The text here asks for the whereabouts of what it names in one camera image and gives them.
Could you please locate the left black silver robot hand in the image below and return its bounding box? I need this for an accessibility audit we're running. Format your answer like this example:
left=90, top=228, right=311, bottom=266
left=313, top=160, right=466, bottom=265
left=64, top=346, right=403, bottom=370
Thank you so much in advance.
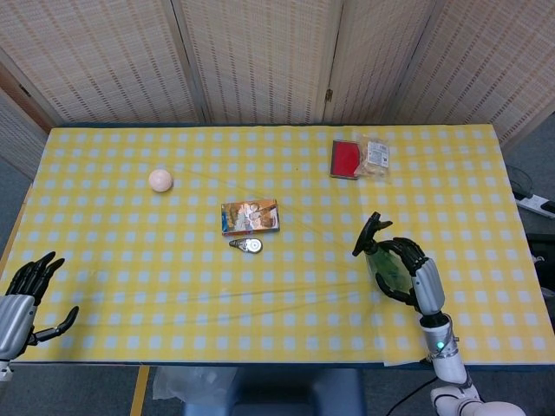
left=0, top=250, right=81, bottom=361

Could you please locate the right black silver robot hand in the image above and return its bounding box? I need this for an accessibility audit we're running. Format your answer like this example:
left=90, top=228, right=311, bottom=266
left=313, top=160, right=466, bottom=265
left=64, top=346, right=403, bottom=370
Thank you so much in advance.
left=375, top=237, right=447, bottom=316

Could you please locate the green bottle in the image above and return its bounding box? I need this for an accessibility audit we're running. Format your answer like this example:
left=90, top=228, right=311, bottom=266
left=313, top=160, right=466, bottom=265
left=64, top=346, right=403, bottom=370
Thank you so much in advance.
left=352, top=211, right=415, bottom=296

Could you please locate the white power strip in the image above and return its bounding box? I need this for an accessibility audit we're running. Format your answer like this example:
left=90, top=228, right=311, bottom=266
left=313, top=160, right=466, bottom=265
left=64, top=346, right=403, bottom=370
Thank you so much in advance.
left=513, top=192, right=555, bottom=220

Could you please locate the clear plastic snack bag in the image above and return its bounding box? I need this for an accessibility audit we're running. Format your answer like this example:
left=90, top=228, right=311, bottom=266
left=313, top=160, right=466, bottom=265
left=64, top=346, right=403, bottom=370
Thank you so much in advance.
left=353, top=133, right=392, bottom=181

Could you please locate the yellow white checkered tablecloth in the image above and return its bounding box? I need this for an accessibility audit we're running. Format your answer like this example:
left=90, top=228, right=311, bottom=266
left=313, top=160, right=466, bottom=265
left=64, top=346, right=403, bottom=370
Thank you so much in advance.
left=0, top=124, right=555, bottom=368

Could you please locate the pale pink ball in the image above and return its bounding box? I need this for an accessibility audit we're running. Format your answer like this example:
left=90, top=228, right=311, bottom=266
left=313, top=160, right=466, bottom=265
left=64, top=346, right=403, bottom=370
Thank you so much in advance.
left=148, top=168, right=174, bottom=192

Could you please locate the orange printed cardboard box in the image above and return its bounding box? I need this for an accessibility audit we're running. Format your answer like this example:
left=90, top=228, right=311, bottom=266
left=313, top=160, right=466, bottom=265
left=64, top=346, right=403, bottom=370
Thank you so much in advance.
left=220, top=198, right=281, bottom=237

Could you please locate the woven folding screen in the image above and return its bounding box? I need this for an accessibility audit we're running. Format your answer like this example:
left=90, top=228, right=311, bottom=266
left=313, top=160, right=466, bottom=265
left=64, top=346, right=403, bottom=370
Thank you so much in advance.
left=0, top=0, right=555, bottom=181

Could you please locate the black cable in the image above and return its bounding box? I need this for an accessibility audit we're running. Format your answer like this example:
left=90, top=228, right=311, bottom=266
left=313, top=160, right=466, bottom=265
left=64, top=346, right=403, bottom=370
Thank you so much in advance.
left=388, top=375, right=439, bottom=416

